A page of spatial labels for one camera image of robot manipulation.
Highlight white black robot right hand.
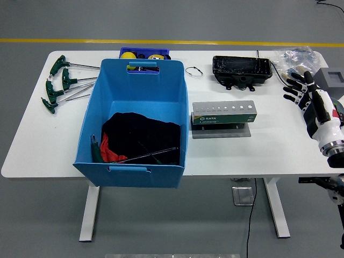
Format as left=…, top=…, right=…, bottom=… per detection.
left=282, top=71, right=344, bottom=150

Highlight green grey wrench holder stand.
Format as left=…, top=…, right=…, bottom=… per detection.
left=191, top=101, right=257, bottom=140

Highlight large green T-handle hex wrench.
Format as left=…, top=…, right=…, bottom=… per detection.
left=90, top=134, right=179, bottom=164

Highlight grey foam box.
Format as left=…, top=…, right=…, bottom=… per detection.
left=311, top=67, right=344, bottom=95

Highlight large light blue plastic box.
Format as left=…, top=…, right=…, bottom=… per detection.
left=73, top=58, right=190, bottom=189

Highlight resistor tape strip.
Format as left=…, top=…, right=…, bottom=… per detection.
left=281, top=66, right=310, bottom=83

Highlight clear plastic parts bags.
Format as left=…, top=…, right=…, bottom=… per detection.
left=273, top=46, right=320, bottom=72

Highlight white table leg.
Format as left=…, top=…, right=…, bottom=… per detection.
left=263, top=177, right=291, bottom=239
left=79, top=178, right=101, bottom=242

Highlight black plastic tray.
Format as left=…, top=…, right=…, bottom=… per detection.
left=212, top=55, right=274, bottom=92

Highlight metal floor plate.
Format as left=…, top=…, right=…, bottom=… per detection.
left=232, top=186, right=255, bottom=206

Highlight black cloth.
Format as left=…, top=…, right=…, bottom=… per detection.
left=101, top=112, right=181, bottom=165

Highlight small dark blue bin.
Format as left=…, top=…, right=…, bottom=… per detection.
left=119, top=47, right=170, bottom=60

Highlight red cloth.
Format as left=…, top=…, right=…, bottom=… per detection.
left=99, top=133, right=127, bottom=163

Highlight black floor cable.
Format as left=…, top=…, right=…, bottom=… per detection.
left=246, top=178, right=258, bottom=258

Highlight thin wire loop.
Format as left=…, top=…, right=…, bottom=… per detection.
left=185, top=66, right=204, bottom=80

